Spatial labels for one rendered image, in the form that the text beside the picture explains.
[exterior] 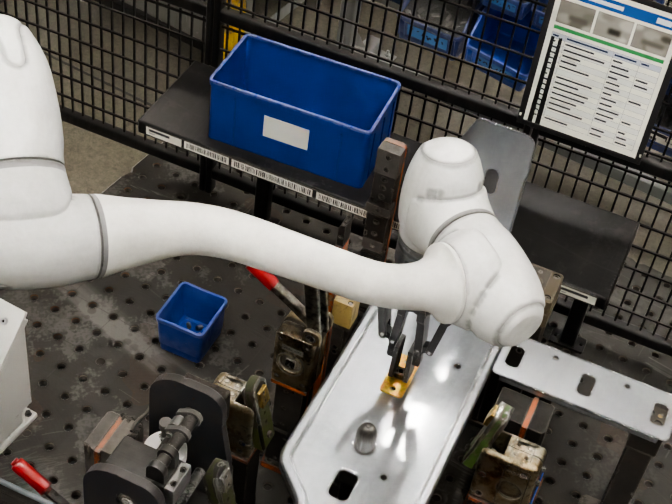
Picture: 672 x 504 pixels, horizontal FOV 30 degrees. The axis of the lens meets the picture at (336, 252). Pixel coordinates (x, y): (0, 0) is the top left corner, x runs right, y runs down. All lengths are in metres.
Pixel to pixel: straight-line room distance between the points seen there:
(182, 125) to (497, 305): 0.96
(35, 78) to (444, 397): 0.83
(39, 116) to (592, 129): 1.07
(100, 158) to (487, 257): 2.41
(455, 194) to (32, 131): 0.53
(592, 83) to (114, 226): 0.98
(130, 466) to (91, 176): 2.20
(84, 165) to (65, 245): 2.37
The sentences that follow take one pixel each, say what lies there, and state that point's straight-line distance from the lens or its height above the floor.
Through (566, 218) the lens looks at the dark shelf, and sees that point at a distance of 2.25.
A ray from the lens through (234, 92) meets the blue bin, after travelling 2.20.
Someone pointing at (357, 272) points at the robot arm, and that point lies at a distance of 1.50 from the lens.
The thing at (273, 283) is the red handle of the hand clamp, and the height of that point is 1.12.
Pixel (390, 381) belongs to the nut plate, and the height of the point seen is 1.02.
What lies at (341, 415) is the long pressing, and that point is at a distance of 1.90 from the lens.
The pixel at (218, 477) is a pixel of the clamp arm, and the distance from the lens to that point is 1.71.
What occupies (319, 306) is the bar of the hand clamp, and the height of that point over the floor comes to 1.12.
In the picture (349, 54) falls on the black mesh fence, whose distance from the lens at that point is 2.31.
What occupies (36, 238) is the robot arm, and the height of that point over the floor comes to 1.49.
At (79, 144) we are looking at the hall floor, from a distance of 3.87.
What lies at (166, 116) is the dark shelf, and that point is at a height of 1.03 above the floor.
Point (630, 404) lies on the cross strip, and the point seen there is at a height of 1.00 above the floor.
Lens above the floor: 2.49
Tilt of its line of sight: 44 degrees down
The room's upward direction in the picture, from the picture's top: 9 degrees clockwise
